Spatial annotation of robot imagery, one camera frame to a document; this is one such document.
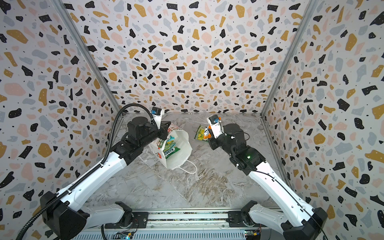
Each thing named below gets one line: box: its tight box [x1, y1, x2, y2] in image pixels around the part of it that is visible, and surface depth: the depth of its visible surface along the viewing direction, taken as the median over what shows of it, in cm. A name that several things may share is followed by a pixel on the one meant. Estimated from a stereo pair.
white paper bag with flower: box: [148, 123, 198, 175], surface depth 87 cm
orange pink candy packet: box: [203, 124, 212, 141], surface depth 72 cm
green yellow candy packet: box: [194, 124, 206, 141], surface depth 108 cm
